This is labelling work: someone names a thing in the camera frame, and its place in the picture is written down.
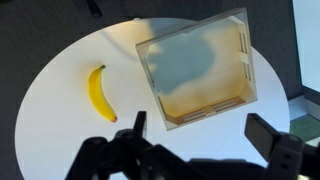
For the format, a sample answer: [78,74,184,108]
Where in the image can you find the yellow banana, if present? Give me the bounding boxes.
[87,64,118,123]

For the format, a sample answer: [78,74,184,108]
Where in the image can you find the light wooden tray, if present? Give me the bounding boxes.
[135,7,258,131]

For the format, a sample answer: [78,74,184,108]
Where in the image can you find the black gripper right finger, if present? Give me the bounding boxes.
[244,112,320,180]

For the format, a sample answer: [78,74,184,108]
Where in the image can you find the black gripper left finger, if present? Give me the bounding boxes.
[64,110,208,180]

